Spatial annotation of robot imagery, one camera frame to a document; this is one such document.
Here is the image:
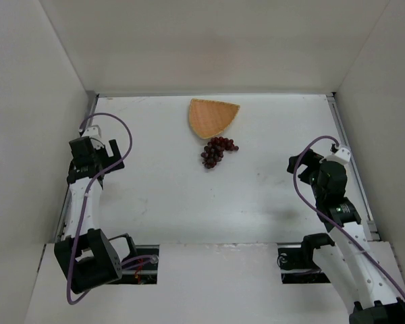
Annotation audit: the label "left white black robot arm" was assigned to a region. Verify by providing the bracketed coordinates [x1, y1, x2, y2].
[54, 135, 138, 296]

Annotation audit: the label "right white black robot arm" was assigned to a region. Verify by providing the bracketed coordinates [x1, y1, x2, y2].
[287, 146, 405, 323]

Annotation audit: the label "dark red fake grapes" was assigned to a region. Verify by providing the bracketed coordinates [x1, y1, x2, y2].
[200, 136, 240, 169]

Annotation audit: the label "orange woven fruit bowl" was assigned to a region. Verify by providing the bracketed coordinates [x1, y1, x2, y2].
[188, 99, 240, 139]

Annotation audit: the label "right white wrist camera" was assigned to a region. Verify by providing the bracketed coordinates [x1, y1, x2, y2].
[320, 144, 352, 165]

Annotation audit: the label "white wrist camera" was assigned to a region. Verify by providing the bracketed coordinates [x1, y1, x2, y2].
[79, 125, 105, 150]
[320, 144, 352, 165]

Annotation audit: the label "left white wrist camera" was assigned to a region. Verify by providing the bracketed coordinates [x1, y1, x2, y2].
[79, 125, 105, 150]

